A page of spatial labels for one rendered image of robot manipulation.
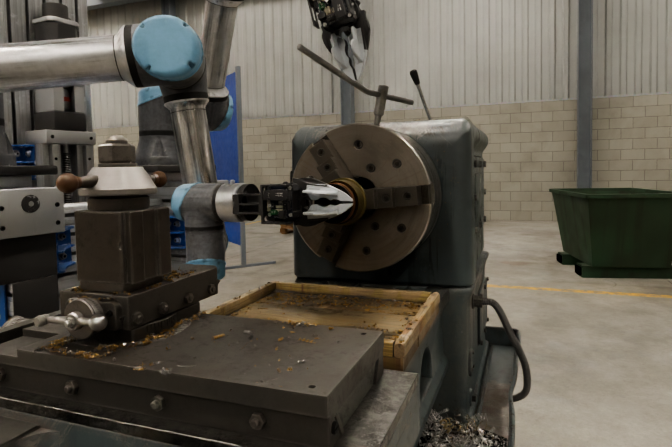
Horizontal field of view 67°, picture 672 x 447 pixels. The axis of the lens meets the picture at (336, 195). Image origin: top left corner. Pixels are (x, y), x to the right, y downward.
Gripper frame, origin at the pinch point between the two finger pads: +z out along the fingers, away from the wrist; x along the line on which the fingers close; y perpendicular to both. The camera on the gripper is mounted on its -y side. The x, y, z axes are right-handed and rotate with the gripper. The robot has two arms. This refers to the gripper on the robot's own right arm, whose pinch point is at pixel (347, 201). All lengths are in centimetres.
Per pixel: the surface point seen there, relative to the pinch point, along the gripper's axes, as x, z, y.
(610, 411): -109, 62, -172
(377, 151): 9.4, 1.1, -15.0
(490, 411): -54, 21, -41
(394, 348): -18.6, 13.7, 19.6
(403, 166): 6.2, 6.5, -15.1
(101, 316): -8, -7, 49
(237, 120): 64, -293, -421
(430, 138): 12.4, 9.0, -30.9
